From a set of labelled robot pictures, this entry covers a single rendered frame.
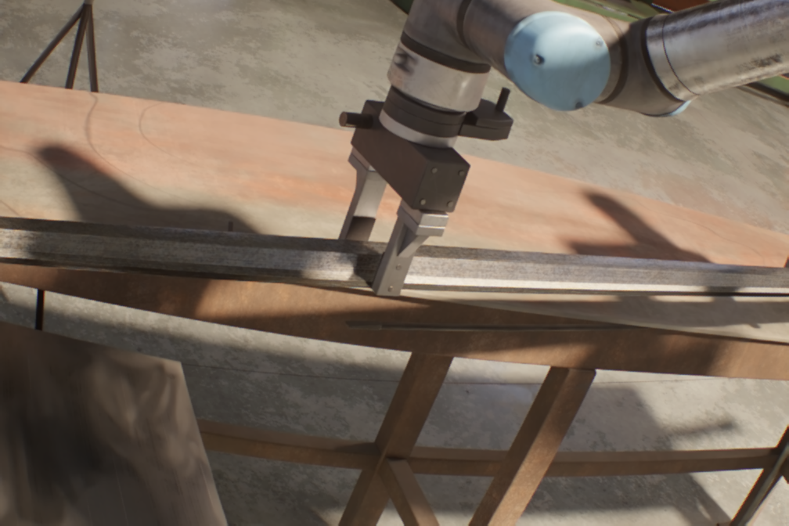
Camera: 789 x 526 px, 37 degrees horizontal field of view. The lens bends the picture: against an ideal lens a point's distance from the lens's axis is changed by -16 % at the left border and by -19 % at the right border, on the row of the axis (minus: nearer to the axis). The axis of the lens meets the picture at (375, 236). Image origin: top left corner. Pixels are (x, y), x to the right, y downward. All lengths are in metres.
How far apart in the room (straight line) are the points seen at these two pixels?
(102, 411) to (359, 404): 1.67
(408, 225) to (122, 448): 0.36
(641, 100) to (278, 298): 0.55
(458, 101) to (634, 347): 0.64
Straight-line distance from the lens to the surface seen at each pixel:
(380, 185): 1.35
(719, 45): 1.13
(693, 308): 1.88
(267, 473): 2.58
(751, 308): 2.00
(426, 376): 2.17
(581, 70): 1.14
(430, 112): 1.25
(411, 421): 2.22
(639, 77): 1.20
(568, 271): 1.48
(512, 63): 1.13
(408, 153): 1.26
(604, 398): 3.33
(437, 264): 1.37
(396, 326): 1.52
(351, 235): 1.37
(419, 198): 1.25
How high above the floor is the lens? 1.47
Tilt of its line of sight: 24 degrees down
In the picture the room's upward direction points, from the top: 20 degrees clockwise
